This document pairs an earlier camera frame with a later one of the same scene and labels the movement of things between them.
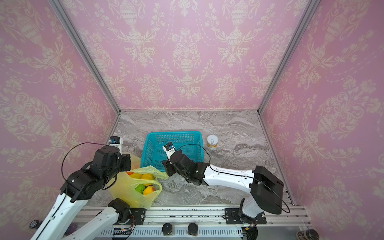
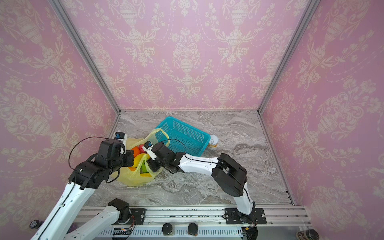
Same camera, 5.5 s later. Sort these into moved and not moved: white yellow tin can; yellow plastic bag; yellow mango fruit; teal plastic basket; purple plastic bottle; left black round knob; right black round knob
Moved: yellow plastic bag; teal plastic basket; yellow mango fruit
Not moved: left black round knob; right black round knob; purple plastic bottle; white yellow tin can
